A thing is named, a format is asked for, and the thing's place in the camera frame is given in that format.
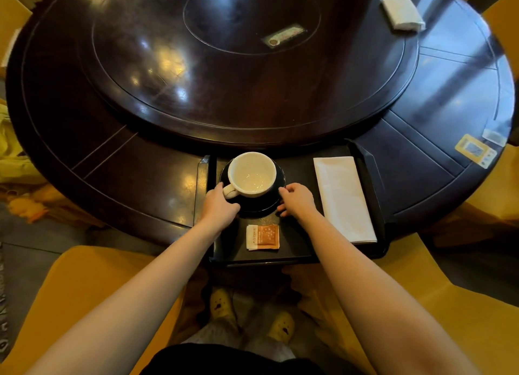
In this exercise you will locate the person's left thumb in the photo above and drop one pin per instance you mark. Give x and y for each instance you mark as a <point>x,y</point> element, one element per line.
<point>219,189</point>

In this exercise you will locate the dark wooden turntable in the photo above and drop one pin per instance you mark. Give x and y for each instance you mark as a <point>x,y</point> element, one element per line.
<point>243,82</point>

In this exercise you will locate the white rectangular sticker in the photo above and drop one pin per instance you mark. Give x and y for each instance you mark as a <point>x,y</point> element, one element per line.
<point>494,137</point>

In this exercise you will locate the person's right hand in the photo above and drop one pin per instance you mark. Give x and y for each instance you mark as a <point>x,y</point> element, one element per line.
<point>299,201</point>

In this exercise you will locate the white coffee cup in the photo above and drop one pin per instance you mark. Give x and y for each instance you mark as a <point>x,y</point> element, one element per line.
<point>251,175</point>

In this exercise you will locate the person's left forearm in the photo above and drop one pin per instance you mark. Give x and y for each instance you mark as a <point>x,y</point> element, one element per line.
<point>133,297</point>

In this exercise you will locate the orange and white sugar packet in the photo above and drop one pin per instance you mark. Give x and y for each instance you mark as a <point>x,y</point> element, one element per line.
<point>262,237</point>

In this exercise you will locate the person's right yellow slipper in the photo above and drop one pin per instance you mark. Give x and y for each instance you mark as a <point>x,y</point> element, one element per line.
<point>282,326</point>

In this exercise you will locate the person's black shirt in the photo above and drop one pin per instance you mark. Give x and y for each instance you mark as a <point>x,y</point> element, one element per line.
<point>227,362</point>

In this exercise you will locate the person's left yellow slipper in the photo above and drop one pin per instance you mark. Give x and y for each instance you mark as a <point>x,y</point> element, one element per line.
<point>221,303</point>

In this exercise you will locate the person's yellow slipper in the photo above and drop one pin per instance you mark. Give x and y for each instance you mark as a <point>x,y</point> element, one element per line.
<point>221,303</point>
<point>282,326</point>

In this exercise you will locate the black serving tray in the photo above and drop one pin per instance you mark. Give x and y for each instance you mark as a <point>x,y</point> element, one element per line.
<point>292,232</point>

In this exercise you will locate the small label plate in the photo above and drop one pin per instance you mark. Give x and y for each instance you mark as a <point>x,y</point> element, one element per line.
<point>284,35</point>

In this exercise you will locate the person's right thumb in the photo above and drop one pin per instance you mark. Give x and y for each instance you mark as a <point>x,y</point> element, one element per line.
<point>284,190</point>

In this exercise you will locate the person's right forearm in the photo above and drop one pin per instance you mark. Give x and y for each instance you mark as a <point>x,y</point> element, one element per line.
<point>381,297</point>

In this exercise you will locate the person's grey trousers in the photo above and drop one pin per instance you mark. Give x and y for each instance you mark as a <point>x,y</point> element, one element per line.
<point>259,344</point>

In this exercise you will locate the folded white napkin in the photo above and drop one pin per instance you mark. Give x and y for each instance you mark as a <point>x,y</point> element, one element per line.
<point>344,198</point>

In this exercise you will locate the black saucer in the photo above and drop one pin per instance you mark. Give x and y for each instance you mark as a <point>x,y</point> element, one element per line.
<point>259,204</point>

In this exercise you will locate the person's left hand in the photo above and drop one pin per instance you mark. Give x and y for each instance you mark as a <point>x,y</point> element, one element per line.
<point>217,210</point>

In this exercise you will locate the yellow square sticker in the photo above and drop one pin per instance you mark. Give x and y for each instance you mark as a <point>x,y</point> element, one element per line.
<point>475,150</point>

